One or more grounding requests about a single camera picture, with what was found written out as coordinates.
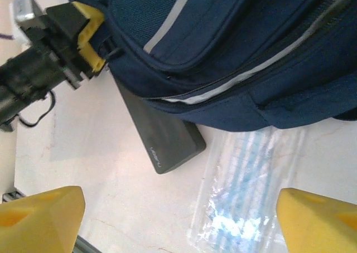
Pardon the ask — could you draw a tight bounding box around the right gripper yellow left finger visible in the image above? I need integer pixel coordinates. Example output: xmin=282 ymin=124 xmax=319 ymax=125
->
xmin=0 ymin=185 xmax=86 ymax=253

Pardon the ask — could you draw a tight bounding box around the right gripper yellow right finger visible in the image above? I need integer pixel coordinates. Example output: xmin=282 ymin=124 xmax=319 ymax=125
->
xmin=277 ymin=187 xmax=357 ymax=253

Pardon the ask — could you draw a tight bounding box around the clear bag of blue stationery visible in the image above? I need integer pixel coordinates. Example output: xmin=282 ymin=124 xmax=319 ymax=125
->
xmin=186 ymin=124 xmax=307 ymax=253

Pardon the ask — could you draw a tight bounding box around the black pencil case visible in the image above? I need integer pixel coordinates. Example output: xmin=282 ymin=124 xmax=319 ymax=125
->
xmin=114 ymin=77 xmax=207 ymax=176

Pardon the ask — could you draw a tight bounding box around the navy blue backpack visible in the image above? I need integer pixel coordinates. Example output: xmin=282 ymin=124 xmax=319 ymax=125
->
xmin=68 ymin=0 xmax=357 ymax=133

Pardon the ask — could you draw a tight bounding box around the thin black wire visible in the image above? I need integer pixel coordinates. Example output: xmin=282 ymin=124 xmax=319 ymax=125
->
xmin=16 ymin=90 xmax=58 ymax=128

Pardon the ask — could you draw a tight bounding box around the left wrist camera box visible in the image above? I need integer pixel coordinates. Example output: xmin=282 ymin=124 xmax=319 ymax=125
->
xmin=9 ymin=0 xmax=42 ymax=46

